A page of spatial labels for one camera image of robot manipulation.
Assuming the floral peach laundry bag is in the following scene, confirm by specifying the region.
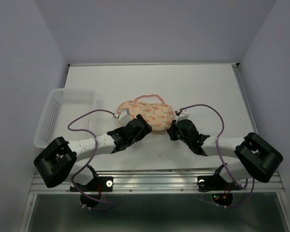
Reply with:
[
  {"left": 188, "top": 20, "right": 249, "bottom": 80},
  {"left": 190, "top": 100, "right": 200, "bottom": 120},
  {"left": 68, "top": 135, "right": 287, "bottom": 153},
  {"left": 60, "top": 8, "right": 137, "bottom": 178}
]
[{"left": 117, "top": 94, "right": 174, "bottom": 132}]

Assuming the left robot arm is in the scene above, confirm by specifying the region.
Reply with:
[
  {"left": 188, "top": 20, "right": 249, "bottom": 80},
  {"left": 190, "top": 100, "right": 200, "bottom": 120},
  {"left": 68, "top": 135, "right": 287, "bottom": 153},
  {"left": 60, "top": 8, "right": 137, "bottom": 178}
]
[{"left": 33, "top": 114, "right": 152, "bottom": 188}]

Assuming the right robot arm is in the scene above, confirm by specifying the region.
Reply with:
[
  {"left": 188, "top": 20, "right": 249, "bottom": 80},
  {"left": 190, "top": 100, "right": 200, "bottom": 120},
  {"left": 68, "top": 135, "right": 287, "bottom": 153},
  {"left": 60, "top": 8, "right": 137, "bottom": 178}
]
[{"left": 167, "top": 119, "right": 283, "bottom": 191}]

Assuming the white plastic basket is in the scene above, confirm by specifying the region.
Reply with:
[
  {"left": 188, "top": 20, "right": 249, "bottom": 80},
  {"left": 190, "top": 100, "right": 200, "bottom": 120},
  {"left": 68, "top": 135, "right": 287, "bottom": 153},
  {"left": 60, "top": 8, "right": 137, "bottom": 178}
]
[{"left": 33, "top": 88, "right": 95, "bottom": 149}]

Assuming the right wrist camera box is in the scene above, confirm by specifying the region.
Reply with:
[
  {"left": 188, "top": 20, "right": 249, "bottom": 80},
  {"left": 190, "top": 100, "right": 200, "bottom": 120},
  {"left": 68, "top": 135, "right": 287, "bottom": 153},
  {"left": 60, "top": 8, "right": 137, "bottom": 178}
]
[{"left": 175, "top": 109, "right": 189, "bottom": 121}]

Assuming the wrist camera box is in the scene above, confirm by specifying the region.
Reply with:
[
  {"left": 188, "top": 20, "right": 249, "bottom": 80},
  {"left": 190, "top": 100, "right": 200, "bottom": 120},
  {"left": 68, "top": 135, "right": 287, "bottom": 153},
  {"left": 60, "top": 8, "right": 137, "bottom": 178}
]
[
  {"left": 175, "top": 109, "right": 189, "bottom": 121},
  {"left": 113, "top": 108, "right": 133, "bottom": 127}
]

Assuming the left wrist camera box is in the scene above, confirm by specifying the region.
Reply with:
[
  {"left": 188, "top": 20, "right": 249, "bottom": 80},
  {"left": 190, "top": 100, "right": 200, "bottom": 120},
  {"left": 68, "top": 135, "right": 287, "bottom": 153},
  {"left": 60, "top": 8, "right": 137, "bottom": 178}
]
[{"left": 113, "top": 108, "right": 133, "bottom": 127}]

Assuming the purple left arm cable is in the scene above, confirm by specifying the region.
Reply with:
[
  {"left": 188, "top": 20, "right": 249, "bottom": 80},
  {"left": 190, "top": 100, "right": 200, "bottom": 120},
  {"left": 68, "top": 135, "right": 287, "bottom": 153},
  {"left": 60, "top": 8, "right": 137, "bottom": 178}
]
[{"left": 67, "top": 109, "right": 116, "bottom": 211}]

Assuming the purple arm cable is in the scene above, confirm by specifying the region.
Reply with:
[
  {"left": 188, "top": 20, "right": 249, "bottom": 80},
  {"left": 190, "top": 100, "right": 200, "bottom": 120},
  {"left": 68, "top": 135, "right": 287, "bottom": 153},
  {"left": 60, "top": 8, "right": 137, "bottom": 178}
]
[
  {"left": 181, "top": 104, "right": 256, "bottom": 210},
  {"left": 67, "top": 109, "right": 116, "bottom": 211}
]

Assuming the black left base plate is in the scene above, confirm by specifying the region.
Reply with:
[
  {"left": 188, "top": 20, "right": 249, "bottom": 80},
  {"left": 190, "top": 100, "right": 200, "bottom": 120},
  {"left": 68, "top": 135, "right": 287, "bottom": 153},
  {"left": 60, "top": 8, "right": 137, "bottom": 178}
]
[{"left": 77, "top": 176, "right": 114, "bottom": 192}]

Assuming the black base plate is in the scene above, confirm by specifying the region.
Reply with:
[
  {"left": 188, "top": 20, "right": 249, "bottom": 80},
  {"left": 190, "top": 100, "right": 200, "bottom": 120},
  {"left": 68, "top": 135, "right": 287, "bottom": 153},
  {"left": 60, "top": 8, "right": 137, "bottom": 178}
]
[
  {"left": 196, "top": 175, "right": 240, "bottom": 192},
  {"left": 77, "top": 176, "right": 114, "bottom": 192}
]

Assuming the aluminium front rail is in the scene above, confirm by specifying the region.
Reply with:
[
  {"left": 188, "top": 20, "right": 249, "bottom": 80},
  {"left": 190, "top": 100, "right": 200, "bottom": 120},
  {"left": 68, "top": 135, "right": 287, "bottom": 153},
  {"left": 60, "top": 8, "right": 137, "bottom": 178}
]
[{"left": 29, "top": 169, "right": 285, "bottom": 195}]

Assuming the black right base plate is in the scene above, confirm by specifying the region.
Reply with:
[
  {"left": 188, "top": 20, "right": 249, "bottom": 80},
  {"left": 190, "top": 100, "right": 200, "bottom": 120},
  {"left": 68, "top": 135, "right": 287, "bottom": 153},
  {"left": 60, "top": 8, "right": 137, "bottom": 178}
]
[{"left": 196, "top": 175, "right": 240, "bottom": 192}]

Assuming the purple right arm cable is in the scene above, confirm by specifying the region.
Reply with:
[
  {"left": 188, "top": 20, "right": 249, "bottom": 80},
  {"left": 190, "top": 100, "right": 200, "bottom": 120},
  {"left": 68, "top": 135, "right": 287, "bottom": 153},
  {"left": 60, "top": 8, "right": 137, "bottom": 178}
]
[{"left": 181, "top": 104, "right": 256, "bottom": 210}]

